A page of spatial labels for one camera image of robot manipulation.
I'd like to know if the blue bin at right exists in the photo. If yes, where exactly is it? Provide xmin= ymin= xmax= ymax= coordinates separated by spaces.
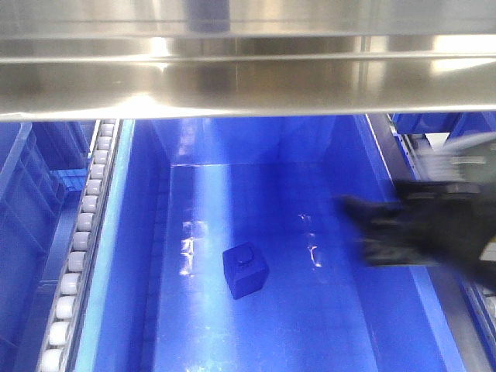
xmin=391 ymin=111 xmax=495 ymax=148

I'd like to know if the blue bin at left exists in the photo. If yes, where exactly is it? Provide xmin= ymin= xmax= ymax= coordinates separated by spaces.
xmin=1 ymin=122 xmax=94 ymax=371

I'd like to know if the large blue plastic bin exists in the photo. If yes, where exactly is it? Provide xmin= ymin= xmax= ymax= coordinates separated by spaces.
xmin=74 ymin=115 xmax=464 ymax=371

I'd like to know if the steel shelf front beam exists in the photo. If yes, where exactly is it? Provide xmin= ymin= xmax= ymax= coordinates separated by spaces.
xmin=1 ymin=1 xmax=495 ymax=121

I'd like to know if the blue plastic block part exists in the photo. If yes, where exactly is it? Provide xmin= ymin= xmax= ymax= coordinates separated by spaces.
xmin=222 ymin=242 xmax=270 ymax=300

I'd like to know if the left roller track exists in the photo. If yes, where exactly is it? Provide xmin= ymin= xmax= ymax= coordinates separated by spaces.
xmin=36 ymin=119 xmax=122 ymax=371

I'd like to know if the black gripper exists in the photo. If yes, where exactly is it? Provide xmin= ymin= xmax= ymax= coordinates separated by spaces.
xmin=332 ymin=143 xmax=496 ymax=290

